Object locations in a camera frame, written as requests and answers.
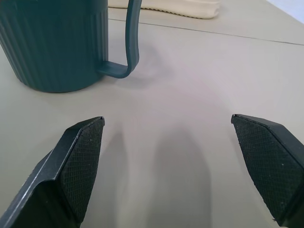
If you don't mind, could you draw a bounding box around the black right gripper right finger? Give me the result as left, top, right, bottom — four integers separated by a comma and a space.
231, 114, 304, 228

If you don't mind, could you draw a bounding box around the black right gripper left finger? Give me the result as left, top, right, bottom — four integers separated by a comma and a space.
0, 116, 105, 228

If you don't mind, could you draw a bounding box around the dark green ribbed mug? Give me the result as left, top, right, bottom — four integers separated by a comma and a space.
0, 0, 142, 93

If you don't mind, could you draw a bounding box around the cream folded cloth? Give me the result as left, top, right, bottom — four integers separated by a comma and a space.
108, 0, 222, 20

